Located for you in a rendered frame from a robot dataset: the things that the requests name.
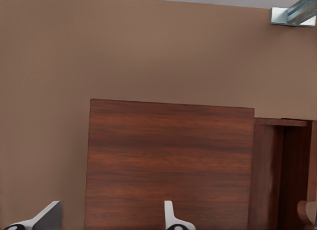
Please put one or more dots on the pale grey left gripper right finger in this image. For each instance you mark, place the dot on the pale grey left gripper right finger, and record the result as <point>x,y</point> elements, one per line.
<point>171,218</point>

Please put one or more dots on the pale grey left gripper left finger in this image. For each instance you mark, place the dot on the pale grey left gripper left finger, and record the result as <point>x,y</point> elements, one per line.
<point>47,216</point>

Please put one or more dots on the dark wooden sliding lid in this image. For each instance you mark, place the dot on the dark wooden sliding lid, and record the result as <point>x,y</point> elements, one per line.
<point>169,165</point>

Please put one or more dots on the dark wooden box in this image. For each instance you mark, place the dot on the dark wooden box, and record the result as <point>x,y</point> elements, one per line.
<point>282,175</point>

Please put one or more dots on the silver frame post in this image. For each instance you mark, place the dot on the silver frame post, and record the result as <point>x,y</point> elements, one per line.
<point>293,14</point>

